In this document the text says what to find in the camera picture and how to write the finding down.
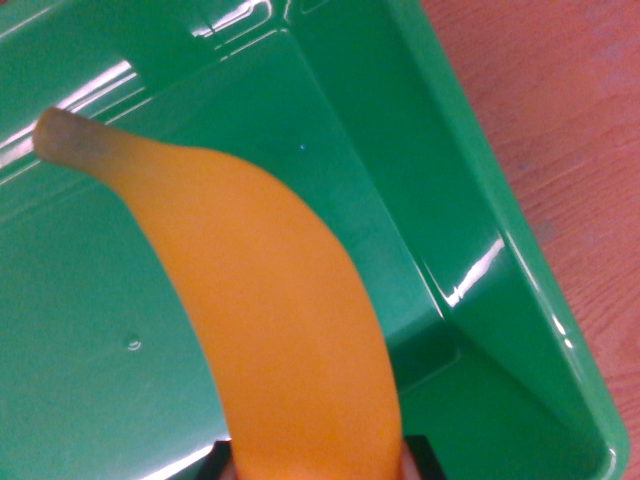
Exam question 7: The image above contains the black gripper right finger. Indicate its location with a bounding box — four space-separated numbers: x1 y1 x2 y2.
398 435 446 480

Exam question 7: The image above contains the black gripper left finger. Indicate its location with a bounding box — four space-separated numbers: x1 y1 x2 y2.
195 440 237 480

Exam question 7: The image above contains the yellow plastic banana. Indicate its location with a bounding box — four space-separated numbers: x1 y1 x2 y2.
32 106 404 480

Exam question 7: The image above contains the green plastic bin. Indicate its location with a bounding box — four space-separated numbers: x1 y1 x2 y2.
0 0 632 480

